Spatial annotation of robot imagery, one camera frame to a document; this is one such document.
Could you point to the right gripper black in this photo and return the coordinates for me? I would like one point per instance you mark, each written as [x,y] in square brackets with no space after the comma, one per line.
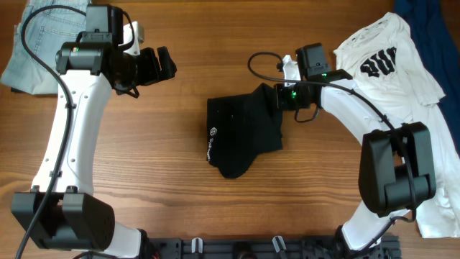
[281,97]

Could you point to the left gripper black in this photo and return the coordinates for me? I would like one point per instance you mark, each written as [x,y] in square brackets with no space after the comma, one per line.
[153,73]

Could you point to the black t-shirt with logo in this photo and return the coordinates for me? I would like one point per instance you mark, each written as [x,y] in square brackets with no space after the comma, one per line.
[242,127]

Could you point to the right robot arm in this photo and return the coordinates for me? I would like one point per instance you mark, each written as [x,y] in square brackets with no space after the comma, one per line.
[396,171]

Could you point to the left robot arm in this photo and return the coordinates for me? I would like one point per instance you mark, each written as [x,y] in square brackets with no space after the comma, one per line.
[60,212]

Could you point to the white t-shirt black lettering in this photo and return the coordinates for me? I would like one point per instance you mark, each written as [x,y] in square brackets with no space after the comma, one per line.
[383,60]

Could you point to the light blue folded jeans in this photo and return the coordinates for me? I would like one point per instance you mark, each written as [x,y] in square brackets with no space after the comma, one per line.
[45,34]

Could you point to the navy blue garment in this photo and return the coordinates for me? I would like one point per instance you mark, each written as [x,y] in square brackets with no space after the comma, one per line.
[437,51]

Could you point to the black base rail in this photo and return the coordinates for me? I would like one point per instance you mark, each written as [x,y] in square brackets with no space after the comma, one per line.
[322,247]

